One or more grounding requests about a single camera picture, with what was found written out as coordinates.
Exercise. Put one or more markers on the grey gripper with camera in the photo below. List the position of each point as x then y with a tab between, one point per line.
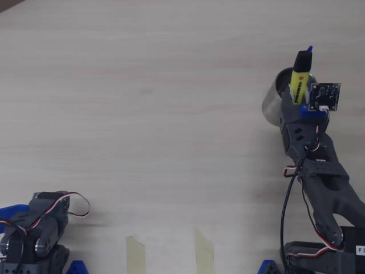
288	112

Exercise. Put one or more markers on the yellow highlighter with black cap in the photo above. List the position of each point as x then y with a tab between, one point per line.
299	82

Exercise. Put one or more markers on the blue base under idle arm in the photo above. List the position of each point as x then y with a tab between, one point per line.
11	211

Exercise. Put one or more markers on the silver metal cup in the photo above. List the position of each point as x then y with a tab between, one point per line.
271	105

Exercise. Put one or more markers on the blue ballpoint pen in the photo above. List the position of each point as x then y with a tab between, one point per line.
310	48

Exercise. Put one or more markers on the beige masking tape strip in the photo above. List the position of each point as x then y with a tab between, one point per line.
135	257
204	254

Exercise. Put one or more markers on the black camera circuit board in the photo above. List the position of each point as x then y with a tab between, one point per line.
325	97

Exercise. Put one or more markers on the grey robot arm with camera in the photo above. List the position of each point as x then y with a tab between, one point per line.
328	194

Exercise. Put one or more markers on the blue base under camera arm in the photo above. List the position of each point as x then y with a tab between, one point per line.
269	268

